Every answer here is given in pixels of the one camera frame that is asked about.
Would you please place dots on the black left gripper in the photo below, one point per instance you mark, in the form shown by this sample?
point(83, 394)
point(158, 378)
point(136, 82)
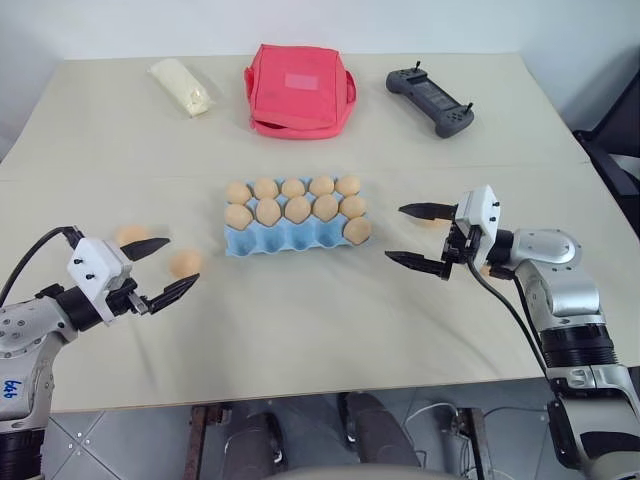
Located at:
point(122, 292)

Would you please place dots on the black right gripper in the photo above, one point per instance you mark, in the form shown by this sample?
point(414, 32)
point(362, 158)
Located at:
point(457, 247)

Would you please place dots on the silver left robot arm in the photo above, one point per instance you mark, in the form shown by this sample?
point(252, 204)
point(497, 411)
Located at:
point(20, 332)

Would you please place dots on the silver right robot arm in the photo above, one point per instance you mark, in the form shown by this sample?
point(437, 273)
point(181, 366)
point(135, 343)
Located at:
point(555, 250)

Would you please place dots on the blue egg tray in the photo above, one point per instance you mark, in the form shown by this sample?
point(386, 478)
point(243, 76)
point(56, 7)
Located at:
point(280, 243)

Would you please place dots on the brown egg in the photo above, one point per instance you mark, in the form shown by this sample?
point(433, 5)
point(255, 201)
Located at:
point(238, 216)
point(237, 191)
point(321, 185)
point(348, 185)
point(131, 233)
point(268, 212)
point(358, 230)
point(298, 209)
point(325, 207)
point(434, 224)
point(485, 270)
point(353, 206)
point(293, 187)
point(186, 263)
point(265, 188)

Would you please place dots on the beige tablecloth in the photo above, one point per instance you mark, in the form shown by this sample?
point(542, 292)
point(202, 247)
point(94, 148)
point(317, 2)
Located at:
point(310, 310)

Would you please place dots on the grey handheld remote controller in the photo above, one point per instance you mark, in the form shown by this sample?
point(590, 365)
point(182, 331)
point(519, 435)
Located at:
point(430, 98)

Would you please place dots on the rusty metal table leg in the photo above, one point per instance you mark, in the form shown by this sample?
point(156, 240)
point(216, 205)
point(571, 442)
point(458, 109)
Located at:
point(202, 440)
point(477, 445)

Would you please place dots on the white powder plastic bag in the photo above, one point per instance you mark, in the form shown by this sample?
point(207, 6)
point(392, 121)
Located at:
point(182, 87)

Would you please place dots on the pink fabric bag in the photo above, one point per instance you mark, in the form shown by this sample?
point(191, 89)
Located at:
point(295, 100)

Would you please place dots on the dark rounded shape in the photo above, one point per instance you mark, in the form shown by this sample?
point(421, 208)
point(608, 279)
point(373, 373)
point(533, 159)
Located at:
point(375, 430)
point(252, 442)

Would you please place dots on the black chair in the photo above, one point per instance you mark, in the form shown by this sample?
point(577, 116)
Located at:
point(620, 165)

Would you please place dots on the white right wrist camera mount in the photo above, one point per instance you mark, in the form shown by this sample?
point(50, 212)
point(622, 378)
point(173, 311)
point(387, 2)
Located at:
point(480, 205)

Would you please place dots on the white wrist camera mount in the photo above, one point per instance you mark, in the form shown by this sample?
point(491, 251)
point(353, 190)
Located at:
point(95, 261)
point(480, 205)

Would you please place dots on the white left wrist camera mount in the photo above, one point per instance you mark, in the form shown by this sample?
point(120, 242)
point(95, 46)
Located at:
point(95, 261)

